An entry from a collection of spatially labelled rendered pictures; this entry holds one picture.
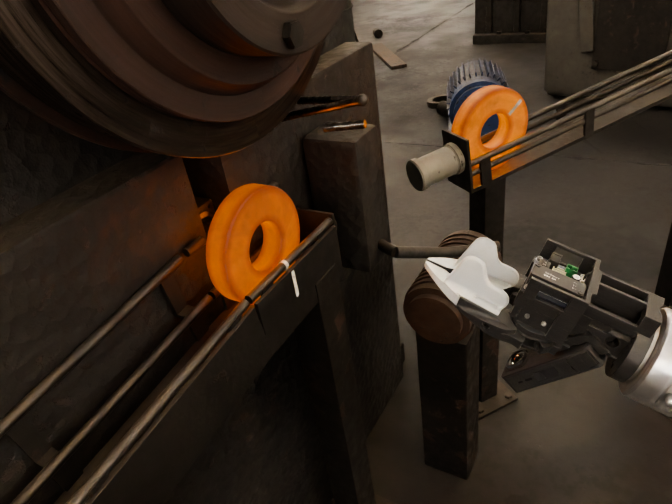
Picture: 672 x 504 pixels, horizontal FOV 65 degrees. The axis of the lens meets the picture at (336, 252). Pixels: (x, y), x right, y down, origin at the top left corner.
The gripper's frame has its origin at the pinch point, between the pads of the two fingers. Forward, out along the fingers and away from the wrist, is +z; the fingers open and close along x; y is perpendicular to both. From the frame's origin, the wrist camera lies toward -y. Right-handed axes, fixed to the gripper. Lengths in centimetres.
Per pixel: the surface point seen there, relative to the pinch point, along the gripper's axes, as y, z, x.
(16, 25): 22.5, 28.3, 21.5
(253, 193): -0.7, 23.5, 0.4
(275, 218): -5.4, 21.9, -2.4
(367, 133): -1.3, 20.1, -23.5
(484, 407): -72, -16, -45
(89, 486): -11.9, 17.3, 32.5
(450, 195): -87, 27, -150
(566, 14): -38, 23, -275
